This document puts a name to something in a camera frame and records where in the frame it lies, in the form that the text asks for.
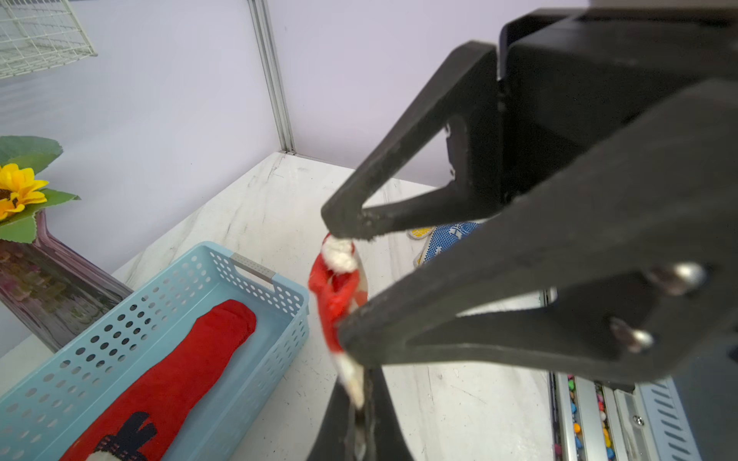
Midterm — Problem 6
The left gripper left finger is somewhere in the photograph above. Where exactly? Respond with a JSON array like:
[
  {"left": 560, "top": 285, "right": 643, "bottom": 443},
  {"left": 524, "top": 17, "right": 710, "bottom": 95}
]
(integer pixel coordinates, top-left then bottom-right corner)
[{"left": 307, "top": 380, "right": 357, "bottom": 461}]

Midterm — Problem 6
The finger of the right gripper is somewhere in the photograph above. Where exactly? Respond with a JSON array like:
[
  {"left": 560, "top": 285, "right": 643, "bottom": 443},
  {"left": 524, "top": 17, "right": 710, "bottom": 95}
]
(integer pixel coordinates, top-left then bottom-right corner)
[
  {"left": 321, "top": 41, "right": 503, "bottom": 240},
  {"left": 338, "top": 79, "right": 737, "bottom": 382}
]

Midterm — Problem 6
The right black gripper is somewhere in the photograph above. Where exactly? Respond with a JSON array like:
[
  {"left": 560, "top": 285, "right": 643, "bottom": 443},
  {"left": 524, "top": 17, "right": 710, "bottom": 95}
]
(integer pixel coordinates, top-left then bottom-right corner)
[{"left": 499, "top": 8, "right": 737, "bottom": 196}]

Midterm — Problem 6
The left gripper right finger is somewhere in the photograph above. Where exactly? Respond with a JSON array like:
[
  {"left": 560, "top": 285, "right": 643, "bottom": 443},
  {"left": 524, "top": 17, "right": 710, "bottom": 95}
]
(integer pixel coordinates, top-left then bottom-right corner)
[{"left": 363, "top": 368, "right": 413, "bottom": 461}]

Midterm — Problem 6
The red snowman sock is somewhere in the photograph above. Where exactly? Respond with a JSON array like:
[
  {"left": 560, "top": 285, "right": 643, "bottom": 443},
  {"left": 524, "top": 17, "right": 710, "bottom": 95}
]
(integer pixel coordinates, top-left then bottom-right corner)
[{"left": 61, "top": 300, "right": 258, "bottom": 460}]

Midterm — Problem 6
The light blue plastic basket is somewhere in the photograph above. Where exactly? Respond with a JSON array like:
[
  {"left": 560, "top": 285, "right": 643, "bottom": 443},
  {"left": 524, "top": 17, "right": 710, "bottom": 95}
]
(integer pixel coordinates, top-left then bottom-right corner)
[{"left": 1, "top": 242, "right": 309, "bottom": 460}]

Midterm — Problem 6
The dark ribbed glass vase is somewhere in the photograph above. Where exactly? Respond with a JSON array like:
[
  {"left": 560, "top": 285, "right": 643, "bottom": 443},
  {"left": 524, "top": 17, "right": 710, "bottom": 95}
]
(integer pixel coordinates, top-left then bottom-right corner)
[{"left": 1, "top": 211, "right": 132, "bottom": 352}]

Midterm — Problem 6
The yellow artificial sunflower bouquet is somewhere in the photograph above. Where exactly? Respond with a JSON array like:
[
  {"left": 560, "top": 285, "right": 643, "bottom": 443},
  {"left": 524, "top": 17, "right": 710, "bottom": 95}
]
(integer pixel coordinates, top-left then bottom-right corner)
[{"left": 1, "top": 136, "right": 79, "bottom": 244}]

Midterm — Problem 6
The aluminium rail front frame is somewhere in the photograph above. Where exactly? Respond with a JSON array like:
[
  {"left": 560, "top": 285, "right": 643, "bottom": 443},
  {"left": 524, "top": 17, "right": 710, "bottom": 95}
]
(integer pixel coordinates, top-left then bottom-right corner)
[{"left": 549, "top": 373, "right": 701, "bottom": 461}]

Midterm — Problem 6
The white wire wall basket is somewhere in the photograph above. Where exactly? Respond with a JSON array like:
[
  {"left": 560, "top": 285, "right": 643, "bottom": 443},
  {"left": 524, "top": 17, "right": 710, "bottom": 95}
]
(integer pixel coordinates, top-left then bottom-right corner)
[{"left": 1, "top": 0, "right": 97, "bottom": 79}]

